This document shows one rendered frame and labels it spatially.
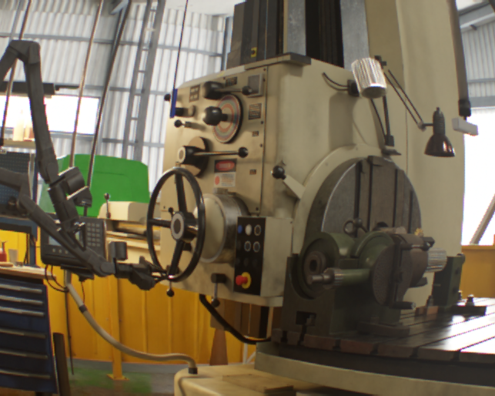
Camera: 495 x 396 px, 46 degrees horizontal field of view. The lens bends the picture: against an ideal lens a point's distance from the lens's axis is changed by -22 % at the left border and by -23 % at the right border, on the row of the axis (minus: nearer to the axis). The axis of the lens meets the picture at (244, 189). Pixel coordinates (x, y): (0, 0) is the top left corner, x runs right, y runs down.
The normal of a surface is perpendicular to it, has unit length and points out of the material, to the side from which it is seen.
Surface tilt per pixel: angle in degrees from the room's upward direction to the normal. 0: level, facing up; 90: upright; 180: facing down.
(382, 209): 90
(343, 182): 90
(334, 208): 90
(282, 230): 90
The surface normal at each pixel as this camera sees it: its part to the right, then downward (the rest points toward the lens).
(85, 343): 0.57, -0.01
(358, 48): -0.82, -0.08
